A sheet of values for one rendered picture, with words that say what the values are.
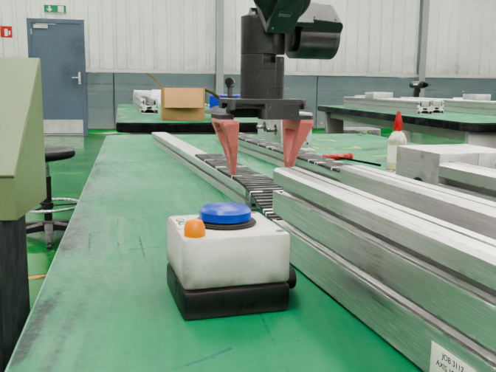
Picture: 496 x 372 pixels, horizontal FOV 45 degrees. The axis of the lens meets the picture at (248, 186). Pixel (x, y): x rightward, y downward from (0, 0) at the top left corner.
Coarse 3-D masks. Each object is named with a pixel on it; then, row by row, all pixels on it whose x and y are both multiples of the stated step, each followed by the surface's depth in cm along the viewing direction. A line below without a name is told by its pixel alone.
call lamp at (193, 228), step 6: (186, 222) 42; (192, 222) 41; (198, 222) 41; (186, 228) 41; (192, 228) 41; (198, 228) 41; (204, 228) 42; (186, 234) 41; (192, 234) 41; (198, 234) 41; (204, 234) 42
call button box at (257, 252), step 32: (224, 224) 44; (256, 224) 45; (192, 256) 41; (224, 256) 42; (256, 256) 43; (288, 256) 43; (192, 288) 42; (224, 288) 43; (256, 288) 43; (288, 288) 44
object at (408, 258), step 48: (288, 192) 58; (336, 192) 46; (384, 192) 52; (432, 192) 46; (336, 240) 45; (384, 240) 40; (432, 240) 33; (480, 240) 32; (336, 288) 46; (384, 288) 40; (432, 288) 33; (480, 288) 31; (384, 336) 39; (432, 336) 33; (480, 336) 29
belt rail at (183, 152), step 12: (156, 132) 170; (156, 144) 161; (168, 144) 141; (180, 144) 137; (180, 156) 130; (192, 156) 114; (192, 168) 114; (204, 168) 104; (216, 180) 98; (228, 180) 88; (228, 192) 88; (240, 192) 82; (252, 204) 82
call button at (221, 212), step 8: (208, 208) 45; (216, 208) 45; (224, 208) 45; (232, 208) 45; (240, 208) 45; (248, 208) 45; (200, 216) 45; (208, 216) 44; (216, 216) 44; (224, 216) 44; (232, 216) 44; (240, 216) 44; (248, 216) 45
